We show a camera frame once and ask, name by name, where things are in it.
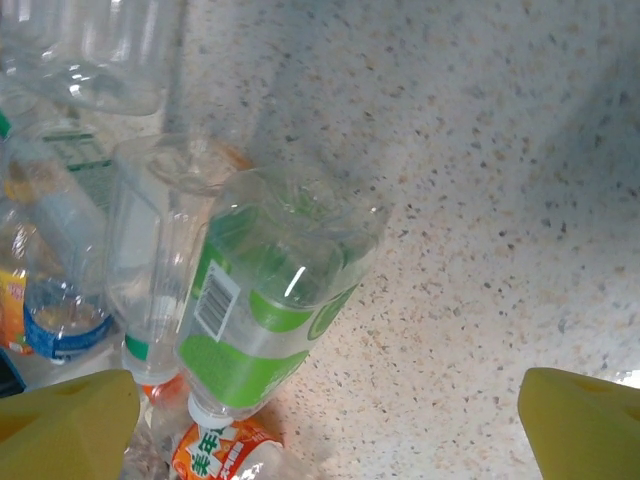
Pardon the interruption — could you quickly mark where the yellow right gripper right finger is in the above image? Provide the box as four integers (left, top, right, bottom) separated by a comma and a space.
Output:
517, 367, 640, 480

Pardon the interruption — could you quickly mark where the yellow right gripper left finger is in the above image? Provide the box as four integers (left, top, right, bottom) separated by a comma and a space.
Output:
0, 368, 142, 480

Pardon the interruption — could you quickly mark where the clear bottle blue label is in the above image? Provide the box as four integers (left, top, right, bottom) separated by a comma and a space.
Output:
19, 189, 119, 364

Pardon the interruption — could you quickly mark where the orange label soda bottle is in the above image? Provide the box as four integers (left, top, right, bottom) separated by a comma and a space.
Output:
122, 372, 286, 480

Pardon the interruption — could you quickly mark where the clear bottle green neck ring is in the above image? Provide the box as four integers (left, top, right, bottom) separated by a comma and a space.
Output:
102, 134, 256, 389

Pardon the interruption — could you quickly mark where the clear bottle green label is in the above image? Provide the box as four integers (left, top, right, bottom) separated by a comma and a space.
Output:
172, 167, 391, 426

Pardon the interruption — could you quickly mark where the large clear bottle white label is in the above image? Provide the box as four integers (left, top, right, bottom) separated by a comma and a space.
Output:
0, 94, 121, 281

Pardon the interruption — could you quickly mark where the clear ribbed plastic bottle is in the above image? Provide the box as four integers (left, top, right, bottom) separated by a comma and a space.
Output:
0, 0, 174, 119

